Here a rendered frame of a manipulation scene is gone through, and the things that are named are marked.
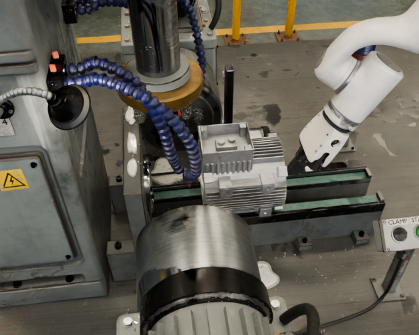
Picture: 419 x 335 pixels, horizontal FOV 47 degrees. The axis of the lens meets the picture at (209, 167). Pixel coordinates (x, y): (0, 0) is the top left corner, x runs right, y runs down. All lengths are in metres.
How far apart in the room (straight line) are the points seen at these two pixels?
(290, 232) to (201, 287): 0.75
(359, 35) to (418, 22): 0.10
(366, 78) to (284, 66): 1.03
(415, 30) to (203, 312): 0.63
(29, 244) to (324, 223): 0.74
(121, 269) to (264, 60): 1.14
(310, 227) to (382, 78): 0.50
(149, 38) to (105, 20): 3.24
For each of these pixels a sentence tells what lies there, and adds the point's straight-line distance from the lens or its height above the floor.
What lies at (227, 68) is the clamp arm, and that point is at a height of 1.25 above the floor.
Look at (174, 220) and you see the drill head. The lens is 0.95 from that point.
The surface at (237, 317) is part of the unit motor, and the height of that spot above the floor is 1.35.
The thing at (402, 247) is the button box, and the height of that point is 1.05.
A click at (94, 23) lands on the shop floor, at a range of 4.13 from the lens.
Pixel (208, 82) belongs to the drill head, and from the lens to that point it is 1.35.
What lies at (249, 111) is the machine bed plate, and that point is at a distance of 1.78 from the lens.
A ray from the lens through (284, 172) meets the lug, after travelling 1.16.
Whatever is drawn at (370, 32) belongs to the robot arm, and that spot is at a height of 1.44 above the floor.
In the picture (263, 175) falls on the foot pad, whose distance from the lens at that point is 1.15.
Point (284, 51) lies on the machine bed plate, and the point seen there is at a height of 0.80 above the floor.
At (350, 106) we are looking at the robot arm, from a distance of 1.04.
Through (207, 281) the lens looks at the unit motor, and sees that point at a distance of 0.63.
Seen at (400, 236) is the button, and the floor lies 1.07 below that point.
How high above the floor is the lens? 1.90
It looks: 45 degrees down
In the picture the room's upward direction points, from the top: 1 degrees counter-clockwise
